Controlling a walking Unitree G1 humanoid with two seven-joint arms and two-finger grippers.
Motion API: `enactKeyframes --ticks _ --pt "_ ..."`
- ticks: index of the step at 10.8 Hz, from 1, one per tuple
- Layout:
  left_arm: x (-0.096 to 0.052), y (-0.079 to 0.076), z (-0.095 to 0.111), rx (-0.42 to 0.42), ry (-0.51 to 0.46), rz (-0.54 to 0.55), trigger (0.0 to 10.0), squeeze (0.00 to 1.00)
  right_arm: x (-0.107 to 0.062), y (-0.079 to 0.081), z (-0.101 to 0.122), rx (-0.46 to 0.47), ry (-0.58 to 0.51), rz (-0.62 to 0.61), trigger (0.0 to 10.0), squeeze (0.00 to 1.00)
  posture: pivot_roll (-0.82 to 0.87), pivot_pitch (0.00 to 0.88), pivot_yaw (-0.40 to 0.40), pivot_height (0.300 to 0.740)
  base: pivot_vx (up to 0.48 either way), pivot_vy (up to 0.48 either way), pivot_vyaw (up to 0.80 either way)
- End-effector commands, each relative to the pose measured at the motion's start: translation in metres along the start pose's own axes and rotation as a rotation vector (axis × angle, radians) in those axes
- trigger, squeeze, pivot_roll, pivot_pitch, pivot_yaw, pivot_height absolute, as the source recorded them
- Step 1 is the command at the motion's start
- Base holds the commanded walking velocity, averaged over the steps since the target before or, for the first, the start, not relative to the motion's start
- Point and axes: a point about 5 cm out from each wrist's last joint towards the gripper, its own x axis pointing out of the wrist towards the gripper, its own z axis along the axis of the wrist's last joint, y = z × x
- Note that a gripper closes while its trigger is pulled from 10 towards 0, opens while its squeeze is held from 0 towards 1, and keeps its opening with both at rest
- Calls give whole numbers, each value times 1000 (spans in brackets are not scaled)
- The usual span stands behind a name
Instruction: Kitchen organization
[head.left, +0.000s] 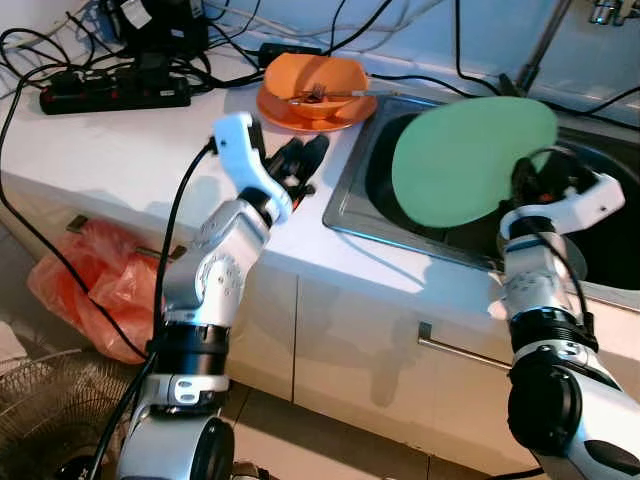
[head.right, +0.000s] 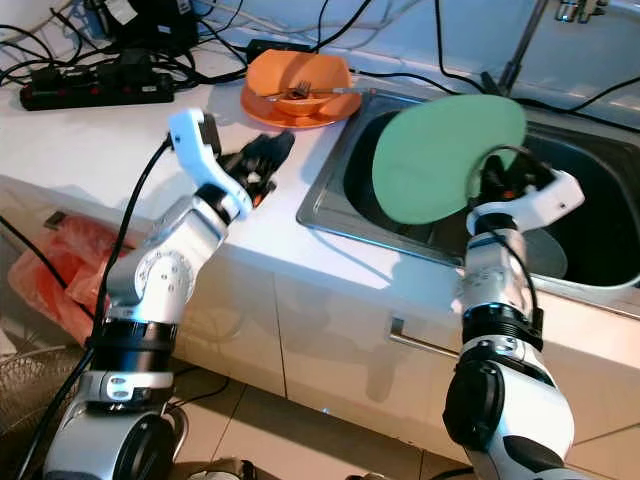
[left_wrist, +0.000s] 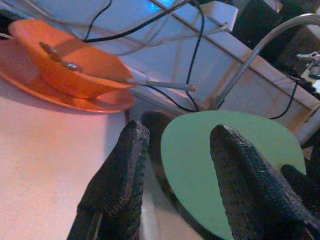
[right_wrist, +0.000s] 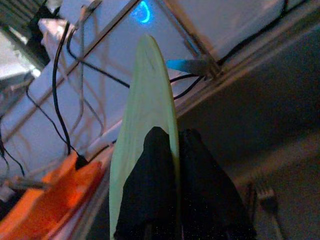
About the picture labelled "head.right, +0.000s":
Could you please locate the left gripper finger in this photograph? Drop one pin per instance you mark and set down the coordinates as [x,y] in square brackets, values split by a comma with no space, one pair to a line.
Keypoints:
[255,148]
[278,152]

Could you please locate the small black adapter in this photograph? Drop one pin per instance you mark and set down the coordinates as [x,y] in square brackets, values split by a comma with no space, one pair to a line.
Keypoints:
[275,45]

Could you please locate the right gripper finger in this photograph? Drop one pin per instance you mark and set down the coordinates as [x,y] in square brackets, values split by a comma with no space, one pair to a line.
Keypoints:
[488,178]

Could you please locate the orange plastic bag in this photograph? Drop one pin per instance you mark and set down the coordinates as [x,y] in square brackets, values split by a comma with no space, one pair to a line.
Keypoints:
[55,285]

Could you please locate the grey faucet pipe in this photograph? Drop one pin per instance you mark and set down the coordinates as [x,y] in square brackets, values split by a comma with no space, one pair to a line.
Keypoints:
[525,45]

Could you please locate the chrome tap valve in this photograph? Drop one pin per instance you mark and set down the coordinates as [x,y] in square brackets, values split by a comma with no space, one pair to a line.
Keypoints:
[580,10]

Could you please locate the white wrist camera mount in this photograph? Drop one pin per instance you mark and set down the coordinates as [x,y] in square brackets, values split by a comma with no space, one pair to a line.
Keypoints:
[190,135]
[560,192]

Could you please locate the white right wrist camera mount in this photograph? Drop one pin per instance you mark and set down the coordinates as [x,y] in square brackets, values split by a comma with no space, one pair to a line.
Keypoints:
[560,192]

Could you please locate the stainless steel sink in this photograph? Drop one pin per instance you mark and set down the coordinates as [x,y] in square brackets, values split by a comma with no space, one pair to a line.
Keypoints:
[600,250]

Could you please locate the orange plate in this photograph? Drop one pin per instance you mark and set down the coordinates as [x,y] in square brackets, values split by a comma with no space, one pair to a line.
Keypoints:
[265,112]

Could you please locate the black power strip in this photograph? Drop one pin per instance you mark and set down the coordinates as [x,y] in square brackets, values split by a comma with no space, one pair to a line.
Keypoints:
[60,93]

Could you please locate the metal fork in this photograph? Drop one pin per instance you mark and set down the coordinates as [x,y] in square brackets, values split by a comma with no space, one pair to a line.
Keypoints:
[300,92]

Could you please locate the green plate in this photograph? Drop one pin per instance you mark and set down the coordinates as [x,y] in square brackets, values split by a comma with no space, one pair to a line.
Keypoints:
[430,155]

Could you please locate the orange bowl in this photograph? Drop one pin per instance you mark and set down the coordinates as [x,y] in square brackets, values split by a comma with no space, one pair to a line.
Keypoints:
[280,70]

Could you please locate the white kitchen cabinet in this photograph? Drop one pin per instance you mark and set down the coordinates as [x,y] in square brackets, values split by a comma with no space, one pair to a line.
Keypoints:
[320,330]

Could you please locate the large black power adapter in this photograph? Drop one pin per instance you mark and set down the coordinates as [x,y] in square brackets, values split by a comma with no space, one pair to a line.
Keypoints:
[145,28]

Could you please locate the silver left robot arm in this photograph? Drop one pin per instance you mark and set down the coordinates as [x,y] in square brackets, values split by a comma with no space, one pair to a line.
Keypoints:
[165,280]

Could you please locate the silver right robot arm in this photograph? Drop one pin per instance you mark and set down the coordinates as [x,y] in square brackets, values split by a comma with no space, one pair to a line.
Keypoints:
[495,290]

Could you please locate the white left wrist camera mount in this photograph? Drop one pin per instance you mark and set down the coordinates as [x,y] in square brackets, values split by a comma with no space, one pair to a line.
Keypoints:
[190,135]

